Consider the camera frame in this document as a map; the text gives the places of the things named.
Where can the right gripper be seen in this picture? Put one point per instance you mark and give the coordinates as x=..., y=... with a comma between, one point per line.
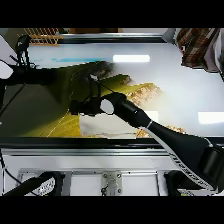
x=85, y=106

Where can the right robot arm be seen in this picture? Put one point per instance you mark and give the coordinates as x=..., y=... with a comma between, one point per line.
x=180, y=146

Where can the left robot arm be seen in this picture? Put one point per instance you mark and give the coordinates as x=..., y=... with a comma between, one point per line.
x=30, y=75

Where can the wooden rack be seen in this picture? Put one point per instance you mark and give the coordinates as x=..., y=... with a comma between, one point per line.
x=41, y=36

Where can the checked shirt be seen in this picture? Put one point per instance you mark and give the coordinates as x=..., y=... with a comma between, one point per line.
x=193, y=46

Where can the silver frame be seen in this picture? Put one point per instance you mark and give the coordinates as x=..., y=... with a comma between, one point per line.
x=133, y=152

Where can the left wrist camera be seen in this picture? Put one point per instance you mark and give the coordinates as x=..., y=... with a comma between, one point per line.
x=23, y=42

